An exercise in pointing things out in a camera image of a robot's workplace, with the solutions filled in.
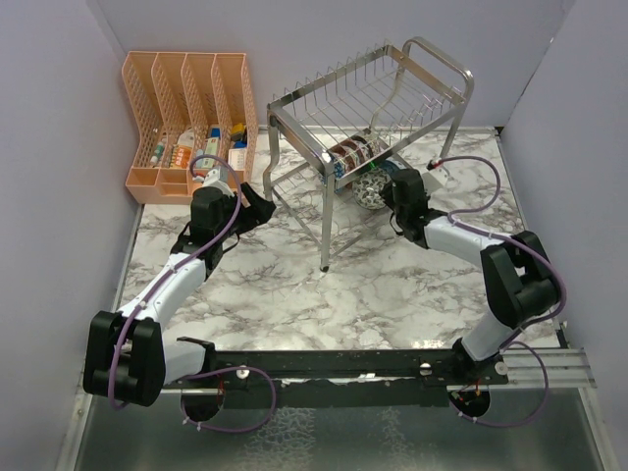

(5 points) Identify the blue floral bowl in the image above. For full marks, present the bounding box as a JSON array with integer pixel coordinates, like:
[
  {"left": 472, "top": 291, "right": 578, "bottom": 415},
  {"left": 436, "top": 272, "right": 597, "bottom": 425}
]
[{"left": 380, "top": 158, "right": 406, "bottom": 175}]

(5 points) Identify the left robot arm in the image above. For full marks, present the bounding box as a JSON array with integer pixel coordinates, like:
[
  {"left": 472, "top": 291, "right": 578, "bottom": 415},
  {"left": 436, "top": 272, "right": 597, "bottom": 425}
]
[{"left": 82, "top": 183, "right": 276, "bottom": 407}]

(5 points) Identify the green white box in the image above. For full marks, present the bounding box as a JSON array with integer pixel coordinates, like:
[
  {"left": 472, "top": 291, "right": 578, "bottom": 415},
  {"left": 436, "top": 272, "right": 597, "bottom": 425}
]
[{"left": 203, "top": 127, "right": 221, "bottom": 157}]

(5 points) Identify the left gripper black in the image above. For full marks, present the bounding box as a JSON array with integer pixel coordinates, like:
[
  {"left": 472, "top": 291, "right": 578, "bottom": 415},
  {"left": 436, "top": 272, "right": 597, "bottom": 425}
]
[{"left": 216, "top": 183, "right": 276, "bottom": 241}]

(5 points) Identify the red diamond pattern bowl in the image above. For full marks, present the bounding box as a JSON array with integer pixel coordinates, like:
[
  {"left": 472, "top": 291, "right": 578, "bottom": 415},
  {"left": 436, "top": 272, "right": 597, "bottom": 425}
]
[{"left": 328, "top": 144, "right": 354, "bottom": 165}]

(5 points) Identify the stainless steel dish rack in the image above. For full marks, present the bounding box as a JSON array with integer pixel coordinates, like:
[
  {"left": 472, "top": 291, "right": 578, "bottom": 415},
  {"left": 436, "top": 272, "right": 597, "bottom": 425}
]
[{"left": 262, "top": 36, "right": 475, "bottom": 272}]

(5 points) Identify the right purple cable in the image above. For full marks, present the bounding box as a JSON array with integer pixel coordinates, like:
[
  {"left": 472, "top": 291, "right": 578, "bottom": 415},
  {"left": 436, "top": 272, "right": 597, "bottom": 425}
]
[{"left": 429, "top": 155, "right": 569, "bottom": 426}]

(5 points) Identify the blue triangle pattern bowl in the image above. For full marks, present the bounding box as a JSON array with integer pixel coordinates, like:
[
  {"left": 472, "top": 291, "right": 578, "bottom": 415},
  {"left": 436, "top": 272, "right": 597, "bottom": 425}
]
[{"left": 333, "top": 159, "right": 347, "bottom": 192}]

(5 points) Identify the pink dotted pattern bowl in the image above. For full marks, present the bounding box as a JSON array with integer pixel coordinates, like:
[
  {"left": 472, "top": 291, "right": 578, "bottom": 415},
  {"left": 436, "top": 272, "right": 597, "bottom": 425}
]
[{"left": 342, "top": 139, "right": 366, "bottom": 173}]

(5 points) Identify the orange plastic file organizer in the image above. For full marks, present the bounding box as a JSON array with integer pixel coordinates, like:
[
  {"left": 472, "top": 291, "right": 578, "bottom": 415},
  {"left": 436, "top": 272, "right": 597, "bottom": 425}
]
[{"left": 122, "top": 51, "right": 259, "bottom": 204}]

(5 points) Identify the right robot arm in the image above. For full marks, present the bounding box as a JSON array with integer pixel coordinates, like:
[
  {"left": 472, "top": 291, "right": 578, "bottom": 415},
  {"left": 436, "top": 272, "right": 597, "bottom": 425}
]
[{"left": 381, "top": 169, "right": 565, "bottom": 384}]

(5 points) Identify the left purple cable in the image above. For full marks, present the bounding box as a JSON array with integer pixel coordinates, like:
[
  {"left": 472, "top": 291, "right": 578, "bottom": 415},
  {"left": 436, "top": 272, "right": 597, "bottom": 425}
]
[{"left": 107, "top": 154, "right": 278, "bottom": 434}]

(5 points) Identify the white glue tube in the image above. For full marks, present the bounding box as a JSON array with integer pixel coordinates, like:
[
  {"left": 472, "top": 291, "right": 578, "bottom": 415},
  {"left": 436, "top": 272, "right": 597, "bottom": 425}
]
[{"left": 149, "top": 139, "right": 166, "bottom": 167}]

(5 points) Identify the brown geometric pattern bowl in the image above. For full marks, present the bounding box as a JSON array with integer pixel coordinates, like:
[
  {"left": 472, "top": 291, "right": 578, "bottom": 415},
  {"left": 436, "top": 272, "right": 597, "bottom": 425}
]
[{"left": 361, "top": 135, "right": 388, "bottom": 162}]

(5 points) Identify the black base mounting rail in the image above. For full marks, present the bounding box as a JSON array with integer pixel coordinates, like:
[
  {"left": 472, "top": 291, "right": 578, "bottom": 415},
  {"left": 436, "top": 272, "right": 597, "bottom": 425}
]
[{"left": 97, "top": 338, "right": 511, "bottom": 408}]

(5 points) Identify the purple cable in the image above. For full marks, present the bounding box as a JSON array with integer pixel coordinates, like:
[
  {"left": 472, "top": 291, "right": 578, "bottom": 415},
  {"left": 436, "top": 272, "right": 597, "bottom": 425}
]
[
  {"left": 107, "top": 154, "right": 278, "bottom": 434},
  {"left": 429, "top": 155, "right": 569, "bottom": 426}
]

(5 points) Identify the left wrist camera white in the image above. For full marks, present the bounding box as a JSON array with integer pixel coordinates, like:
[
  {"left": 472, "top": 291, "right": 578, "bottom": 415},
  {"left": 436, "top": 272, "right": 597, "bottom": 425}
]
[{"left": 192, "top": 166, "right": 231, "bottom": 192}]

